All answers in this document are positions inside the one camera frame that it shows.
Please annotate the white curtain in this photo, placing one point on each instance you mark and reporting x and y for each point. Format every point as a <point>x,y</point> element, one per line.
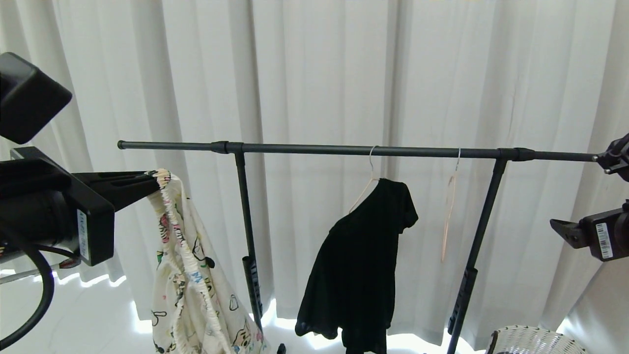
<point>319,73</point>

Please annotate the pink clothes hanger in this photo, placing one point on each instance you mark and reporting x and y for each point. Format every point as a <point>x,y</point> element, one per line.
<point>364,191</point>
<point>447,221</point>

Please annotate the black t-shirt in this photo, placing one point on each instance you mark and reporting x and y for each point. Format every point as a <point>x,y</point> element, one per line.
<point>358,265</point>

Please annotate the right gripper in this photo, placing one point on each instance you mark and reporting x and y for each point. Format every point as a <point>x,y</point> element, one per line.
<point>609,236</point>

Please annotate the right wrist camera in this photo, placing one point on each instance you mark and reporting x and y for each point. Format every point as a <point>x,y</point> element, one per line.
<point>616,157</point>

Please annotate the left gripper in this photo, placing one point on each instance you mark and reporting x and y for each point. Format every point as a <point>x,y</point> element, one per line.
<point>64,216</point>

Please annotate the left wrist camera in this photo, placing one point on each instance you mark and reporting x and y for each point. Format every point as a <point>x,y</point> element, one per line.
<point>24,98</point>

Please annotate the cream printed garment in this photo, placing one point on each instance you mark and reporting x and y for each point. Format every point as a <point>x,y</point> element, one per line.
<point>186,285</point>

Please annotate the black clothes rack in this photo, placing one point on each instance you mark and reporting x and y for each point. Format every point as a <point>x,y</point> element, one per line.
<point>344,149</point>

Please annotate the white laundry basket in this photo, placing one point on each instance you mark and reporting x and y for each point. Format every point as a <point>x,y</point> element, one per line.
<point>530,341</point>

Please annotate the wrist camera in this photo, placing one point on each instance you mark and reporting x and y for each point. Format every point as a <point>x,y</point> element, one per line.
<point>616,157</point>
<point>24,98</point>

